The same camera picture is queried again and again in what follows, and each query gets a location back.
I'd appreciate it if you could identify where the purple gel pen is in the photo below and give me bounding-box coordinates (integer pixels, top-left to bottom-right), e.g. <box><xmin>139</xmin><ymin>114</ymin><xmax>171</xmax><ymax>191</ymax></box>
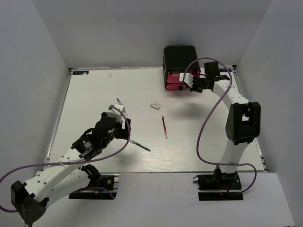
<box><xmin>116</xmin><ymin>98</ymin><xmax>128</xmax><ymax>117</ymax></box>

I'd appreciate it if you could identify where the pink top drawer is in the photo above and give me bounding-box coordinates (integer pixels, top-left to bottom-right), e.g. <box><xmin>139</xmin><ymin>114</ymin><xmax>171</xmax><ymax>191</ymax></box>
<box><xmin>167</xmin><ymin>70</ymin><xmax>201</xmax><ymax>82</ymax></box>

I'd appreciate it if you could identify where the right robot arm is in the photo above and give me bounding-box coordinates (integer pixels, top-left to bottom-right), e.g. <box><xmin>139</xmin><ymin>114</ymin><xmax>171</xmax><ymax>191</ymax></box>
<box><xmin>179</xmin><ymin>61</ymin><xmax>261</xmax><ymax>189</ymax></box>

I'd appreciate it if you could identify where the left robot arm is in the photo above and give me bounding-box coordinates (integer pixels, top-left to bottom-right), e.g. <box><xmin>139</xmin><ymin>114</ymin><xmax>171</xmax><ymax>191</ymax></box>
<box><xmin>11</xmin><ymin>110</ymin><xmax>131</xmax><ymax>225</ymax></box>

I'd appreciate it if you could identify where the right logo sticker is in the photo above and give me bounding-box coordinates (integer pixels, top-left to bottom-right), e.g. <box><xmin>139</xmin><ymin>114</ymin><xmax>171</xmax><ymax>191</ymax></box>
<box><xmin>219</xmin><ymin>68</ymin><xmax>232</xmax><ymax>72</ymax></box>

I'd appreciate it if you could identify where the logo sticker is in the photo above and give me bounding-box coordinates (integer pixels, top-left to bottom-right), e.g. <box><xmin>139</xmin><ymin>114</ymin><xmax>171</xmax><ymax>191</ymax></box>
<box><xmin>219</xmin><ymin>68</ymin><xmax>232</xmax><ymax>72</ymax></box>
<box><xmin>72</xmin><ymin>70</ymin><xmax>89</xmax><ymax>75</ymax></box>

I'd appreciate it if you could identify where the green gel pen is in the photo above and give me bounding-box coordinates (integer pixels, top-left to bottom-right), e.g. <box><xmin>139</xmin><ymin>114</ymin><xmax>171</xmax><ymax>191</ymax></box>
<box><xmin>130</xmin><ymin>140</ymin><xmax>151</xmax><ymax>152</ymax></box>

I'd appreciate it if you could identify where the black drawer cabinet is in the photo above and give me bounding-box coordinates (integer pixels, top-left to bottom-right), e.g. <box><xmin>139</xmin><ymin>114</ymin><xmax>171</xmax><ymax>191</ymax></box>
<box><xmin>162</xmin><ymin>45</ymin><xmax>198</xmax><ymax>86</ymax></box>

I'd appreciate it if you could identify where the white eraser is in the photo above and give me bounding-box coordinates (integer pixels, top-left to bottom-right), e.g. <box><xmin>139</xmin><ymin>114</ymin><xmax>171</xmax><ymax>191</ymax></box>
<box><xmin>150</xmin><ymin>103</ymin><xmax>161</xmax><ymax>110</ymax></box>

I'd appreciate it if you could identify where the left logo sticker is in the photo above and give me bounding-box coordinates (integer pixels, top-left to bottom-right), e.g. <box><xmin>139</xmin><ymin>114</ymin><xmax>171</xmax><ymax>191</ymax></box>
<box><xmin>72</xmin><ymin>70</ymin><xmax>89</xmax><ymax>75</ymax></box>

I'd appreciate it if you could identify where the red gel pen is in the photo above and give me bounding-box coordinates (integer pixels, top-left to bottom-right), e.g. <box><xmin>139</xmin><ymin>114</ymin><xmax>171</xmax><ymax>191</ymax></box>
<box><xmin>161</xmin><ymin>115</ymin><xmax>168</xmax><ymax>140</ymax></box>

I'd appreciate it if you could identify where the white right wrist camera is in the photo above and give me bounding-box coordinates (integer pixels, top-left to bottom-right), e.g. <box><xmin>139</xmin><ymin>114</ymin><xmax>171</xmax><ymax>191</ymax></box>
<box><xmin>179</xmin><ymin>73</ymin><xmax>194</xmax><ymax>88</ymax></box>

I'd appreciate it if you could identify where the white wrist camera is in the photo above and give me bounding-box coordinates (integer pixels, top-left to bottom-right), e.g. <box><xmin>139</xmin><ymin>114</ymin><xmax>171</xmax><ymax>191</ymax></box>
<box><xmin>179</xmin><ymin>73</ymin><xmax>194</xmax><ymax>88</ymax></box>
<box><xmin>107</xmin><ymin>104</ymin><xmax>125</xmax><ymax>123</ymax></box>

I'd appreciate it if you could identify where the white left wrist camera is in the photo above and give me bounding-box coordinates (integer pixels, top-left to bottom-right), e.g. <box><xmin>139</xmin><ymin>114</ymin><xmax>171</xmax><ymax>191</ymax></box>
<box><xmin>107</xmin><ymin>104</ymin><xmax>125</xmax><ymax>123</ymax></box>

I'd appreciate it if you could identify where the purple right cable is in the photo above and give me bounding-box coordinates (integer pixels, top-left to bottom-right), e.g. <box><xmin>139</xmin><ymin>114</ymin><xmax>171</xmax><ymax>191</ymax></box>
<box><xmin>184</xmin><ymin>57</ymin><xmax>258</xmax><ymax>194</ymax></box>

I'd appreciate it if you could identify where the purple cable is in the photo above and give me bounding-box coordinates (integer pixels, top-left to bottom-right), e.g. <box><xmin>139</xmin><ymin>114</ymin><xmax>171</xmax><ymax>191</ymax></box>
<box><xmin>184</xmin><ymin>57</ymin><xmax>258</xmax><ymax>194</ymax></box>
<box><xmin>0</xmin><ymin>105</ymin><xmax>132</xmax><ymax>212</ymax></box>

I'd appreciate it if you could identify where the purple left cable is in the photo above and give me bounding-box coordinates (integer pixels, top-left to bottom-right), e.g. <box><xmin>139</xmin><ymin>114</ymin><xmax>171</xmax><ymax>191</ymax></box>
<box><xmin>0</xmin><ymin>105</ymin><xmax>132</xmax><ymax>212</ymax></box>

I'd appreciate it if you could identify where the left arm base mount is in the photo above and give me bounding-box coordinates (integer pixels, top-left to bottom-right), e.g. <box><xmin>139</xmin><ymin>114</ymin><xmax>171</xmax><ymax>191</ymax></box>
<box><xmin>69</xmin><ymin>164</ymin><xmax>120</xmax><ymax>200</ymax></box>

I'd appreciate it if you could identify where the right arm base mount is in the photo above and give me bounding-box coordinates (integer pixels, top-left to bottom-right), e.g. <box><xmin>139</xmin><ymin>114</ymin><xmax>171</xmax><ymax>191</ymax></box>
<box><xmin>193</xmin><ymin>175</ymin><xmax>243</xmax><ymax>201</ymax></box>

